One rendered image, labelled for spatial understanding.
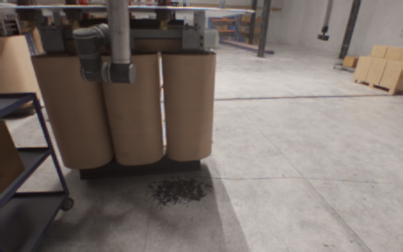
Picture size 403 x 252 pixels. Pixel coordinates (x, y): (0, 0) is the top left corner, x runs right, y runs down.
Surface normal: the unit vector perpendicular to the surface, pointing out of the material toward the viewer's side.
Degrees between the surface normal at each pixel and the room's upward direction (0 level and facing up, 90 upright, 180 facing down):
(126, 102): 90
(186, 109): 90
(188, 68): 90
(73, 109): 90
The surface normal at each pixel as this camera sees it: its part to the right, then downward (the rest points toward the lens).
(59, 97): 0.18, 0.44
